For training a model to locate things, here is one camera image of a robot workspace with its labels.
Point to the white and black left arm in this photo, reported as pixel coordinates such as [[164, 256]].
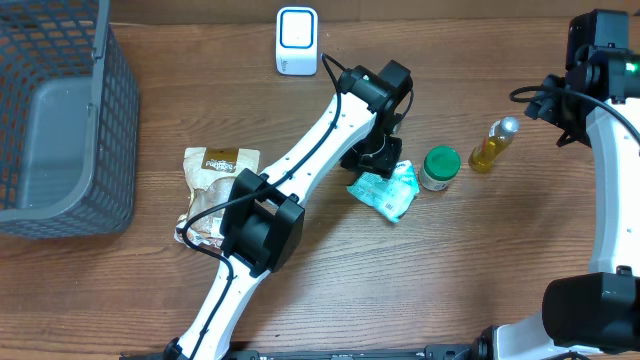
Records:
[[263, 218]]

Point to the dark grey plastic basket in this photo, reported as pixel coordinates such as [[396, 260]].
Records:
[[69, 121]]

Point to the green lid jar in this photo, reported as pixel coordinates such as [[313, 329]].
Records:
[[440, 166]]

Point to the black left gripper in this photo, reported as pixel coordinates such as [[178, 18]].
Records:
[[383, 167]]

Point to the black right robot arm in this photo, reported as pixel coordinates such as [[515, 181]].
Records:
[[595, 103]]

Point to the brown snack bag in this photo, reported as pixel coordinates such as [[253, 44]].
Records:
[[210, 174]]

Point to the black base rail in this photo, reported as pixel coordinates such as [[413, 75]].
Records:
[[350, 354]]

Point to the teal snack packet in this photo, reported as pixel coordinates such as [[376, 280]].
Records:
[[390, 197]]

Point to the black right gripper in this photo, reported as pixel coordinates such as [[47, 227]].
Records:
[[545, 105]]

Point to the yellow oil bottle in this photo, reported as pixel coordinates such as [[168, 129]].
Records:
[[500, 135]]

